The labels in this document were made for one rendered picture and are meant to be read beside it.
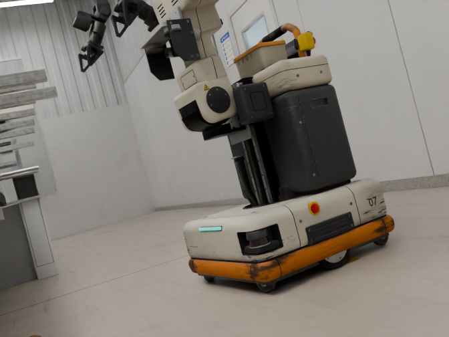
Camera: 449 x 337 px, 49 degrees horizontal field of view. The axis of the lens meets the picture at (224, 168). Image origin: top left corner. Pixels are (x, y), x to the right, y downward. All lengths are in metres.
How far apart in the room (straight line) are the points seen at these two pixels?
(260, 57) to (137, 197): 8.79
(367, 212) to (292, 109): 0.49
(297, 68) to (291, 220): 0.59
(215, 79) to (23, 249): 2.76
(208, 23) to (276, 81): 0.36
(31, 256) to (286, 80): 2.94
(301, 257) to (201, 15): 1.01
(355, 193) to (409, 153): 1.70
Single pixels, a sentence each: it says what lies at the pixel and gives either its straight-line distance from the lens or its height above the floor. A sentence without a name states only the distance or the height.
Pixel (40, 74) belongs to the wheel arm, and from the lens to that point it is 1.47.
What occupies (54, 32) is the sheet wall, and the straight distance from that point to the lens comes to 11.24.
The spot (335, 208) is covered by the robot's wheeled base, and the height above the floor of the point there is 0.22.
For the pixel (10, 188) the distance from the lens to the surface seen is 4.17.
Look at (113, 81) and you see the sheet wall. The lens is 11.05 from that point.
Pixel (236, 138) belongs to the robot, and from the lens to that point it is 2.08.
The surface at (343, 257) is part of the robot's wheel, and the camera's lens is 1.93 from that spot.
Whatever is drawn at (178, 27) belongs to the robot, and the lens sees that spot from 1.92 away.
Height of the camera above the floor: 0.45
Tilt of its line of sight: level
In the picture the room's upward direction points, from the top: 15 degrees counter-clockwise
